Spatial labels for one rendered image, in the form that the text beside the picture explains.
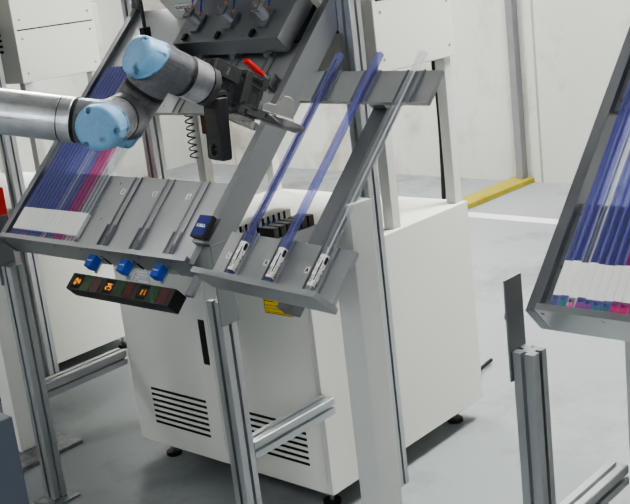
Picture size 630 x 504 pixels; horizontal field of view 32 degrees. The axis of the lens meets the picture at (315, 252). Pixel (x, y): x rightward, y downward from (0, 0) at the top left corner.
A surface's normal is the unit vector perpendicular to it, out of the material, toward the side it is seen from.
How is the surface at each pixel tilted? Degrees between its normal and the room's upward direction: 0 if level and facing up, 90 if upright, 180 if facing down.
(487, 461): 0
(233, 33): 43
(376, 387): 90
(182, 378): 90
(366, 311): 90
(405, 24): 90
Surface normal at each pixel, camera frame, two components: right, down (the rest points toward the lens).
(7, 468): 0.73, 0.09
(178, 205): -0.53, -0.52
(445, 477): -0.11, -0.96
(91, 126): -0.12, 0.27
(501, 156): -0.67, 0.26
